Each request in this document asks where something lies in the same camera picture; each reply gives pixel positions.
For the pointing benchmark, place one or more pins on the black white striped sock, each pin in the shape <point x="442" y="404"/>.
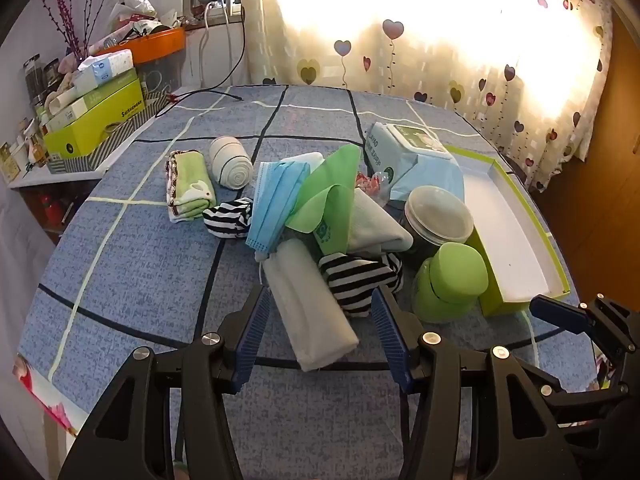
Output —
<point x="227" y="222"/>
<point x="355" y="280"/>

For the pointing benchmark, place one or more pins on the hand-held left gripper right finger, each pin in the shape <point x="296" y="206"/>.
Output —
<point x="387" y="340"/>

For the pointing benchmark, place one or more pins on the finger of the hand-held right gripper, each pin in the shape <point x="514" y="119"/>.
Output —
<point x="575" y="392"/>
<point x="550" y="311"/>

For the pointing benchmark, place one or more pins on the long white cloth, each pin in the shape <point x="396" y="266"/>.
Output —
<point x="310" y="310"/>

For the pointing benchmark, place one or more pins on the green plastic bottle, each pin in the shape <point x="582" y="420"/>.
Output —
<point x="450" y="280"/>

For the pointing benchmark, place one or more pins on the green cloth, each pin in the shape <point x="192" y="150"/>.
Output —
<point x="330" y="195"/>

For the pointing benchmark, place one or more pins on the blue white tissue pack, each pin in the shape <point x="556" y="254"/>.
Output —
<point x="105" y="72"/>

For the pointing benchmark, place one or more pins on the dried branch decoration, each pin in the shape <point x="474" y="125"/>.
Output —
<point x="67" y="15"/>

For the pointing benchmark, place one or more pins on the beige striped sock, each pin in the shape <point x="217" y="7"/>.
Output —
<point x="230" y="162"/>

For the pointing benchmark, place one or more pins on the row of small bottles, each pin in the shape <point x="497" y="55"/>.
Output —
<point x="22" y="145"/>

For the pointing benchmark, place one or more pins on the white green carton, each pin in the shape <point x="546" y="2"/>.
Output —
<point x="75" y="107"/>

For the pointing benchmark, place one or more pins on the orange plastic tray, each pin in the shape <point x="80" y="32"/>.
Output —
<point x="160" y="45"/>

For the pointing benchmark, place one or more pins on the heart print curtain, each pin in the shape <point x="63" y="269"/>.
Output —
<point x="425" y="60"/>

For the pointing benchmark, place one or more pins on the green rabbit towel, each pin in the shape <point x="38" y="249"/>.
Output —
<point x="192" y="180"/>

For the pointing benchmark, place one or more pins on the white shelf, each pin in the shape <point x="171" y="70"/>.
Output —
<point x="50" y="177"/>

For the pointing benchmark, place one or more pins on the dark glass jar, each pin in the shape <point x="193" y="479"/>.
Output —
<point x="34" y="80"/>

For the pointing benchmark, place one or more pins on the grey knit cloth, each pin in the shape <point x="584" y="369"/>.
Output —
<point x="375" y="225"/>

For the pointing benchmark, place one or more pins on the floral printed sheet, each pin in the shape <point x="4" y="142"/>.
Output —
<point x="40" y="385"/>

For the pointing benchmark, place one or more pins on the striped cardboard box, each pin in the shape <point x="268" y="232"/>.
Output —
<point x="85" y="162"/>

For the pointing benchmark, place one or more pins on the clear plastic jar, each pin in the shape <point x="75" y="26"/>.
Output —
<point x="437" y="215"/>

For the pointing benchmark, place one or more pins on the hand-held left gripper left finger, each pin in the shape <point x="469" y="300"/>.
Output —
<point x="252" y="340"/>

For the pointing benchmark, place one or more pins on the blue face mask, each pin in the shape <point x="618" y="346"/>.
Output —
<point x="270" y="205"/>

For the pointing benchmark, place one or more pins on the lime green cardboard box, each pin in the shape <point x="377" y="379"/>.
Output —
<point x="95" y="120"/>

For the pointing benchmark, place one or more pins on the blue checked bed sheet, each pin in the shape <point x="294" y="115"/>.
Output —
<point x="125" y="260"/>

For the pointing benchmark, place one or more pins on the wet wipes pack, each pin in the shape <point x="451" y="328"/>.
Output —
<point x="415" y="150"/>

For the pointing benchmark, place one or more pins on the green shallow box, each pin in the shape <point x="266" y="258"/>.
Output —
<point x="510" y="240"/>

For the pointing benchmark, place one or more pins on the brown wooden cabinet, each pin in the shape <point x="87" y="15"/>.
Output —
<point x="600" y="185"/>

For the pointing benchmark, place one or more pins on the red candy wrapper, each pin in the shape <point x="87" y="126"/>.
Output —
<point x="372" y="185"/>

